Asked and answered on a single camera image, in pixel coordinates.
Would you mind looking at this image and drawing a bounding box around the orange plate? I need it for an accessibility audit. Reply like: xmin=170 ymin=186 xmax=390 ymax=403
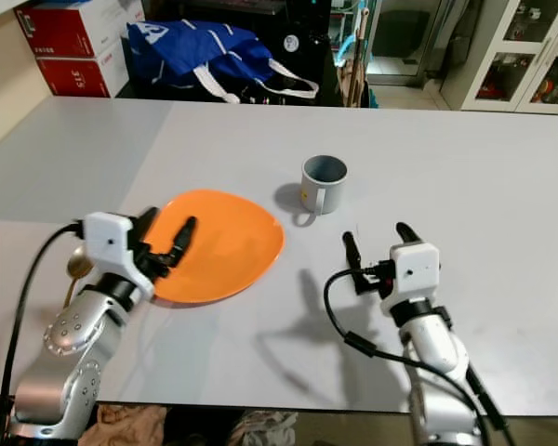
xmin=154 ymin=189 xmax=286 ymax=306

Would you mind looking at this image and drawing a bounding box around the grey mug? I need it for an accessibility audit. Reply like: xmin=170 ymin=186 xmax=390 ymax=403
xmin=293 ymin=154 xmax=349 ymax=227

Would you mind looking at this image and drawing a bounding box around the gold spoon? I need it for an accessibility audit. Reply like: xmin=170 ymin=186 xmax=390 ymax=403
xmin=62 ymin=246 xmax=94 ymax=308

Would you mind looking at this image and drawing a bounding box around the red and white cardboard box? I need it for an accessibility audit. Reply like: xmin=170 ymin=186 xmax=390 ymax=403
xmin=15 ymin=0 xmax=145 ymax=61
xmin=35 ymin=51 xmax=131 ymax=98

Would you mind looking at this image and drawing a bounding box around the white glass-door cabinet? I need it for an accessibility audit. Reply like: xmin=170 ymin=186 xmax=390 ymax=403
xmin=437 ymin=0 xmax=558 ymax=115

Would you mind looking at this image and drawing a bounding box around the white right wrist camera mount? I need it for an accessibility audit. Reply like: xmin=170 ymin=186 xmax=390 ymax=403
xmin=388 ymin=243 xmax=441 ymax=312

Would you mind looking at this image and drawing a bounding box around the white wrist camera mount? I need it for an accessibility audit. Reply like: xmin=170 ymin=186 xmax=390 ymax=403
xmin=388 ymin=243 xmax=441 ymax=312
xmin=84 ymin=212 xmax=152 ymax=282

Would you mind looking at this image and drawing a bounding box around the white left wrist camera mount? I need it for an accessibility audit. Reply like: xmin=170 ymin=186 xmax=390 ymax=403
xmin=84 ymin=212 xmax=152 ymax=282

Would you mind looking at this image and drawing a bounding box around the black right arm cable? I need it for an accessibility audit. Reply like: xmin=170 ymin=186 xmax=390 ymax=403
xmin=324 ymin=268 xmax=517 ymax=446

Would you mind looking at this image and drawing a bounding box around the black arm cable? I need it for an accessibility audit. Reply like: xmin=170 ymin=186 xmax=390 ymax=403
xmin=0 ymin=223 xmax=85 ymax=446
xmin=324 ymin=268 xmax=517 ymax=446

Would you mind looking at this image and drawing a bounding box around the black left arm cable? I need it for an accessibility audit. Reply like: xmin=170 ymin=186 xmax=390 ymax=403
xmin=0 ymin=223 xmax=85 ymax=446

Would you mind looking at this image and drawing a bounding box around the blue bag with white straps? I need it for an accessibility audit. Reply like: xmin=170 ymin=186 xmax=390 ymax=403
xmin=126 ymin=20 xmax=320 ymax=103

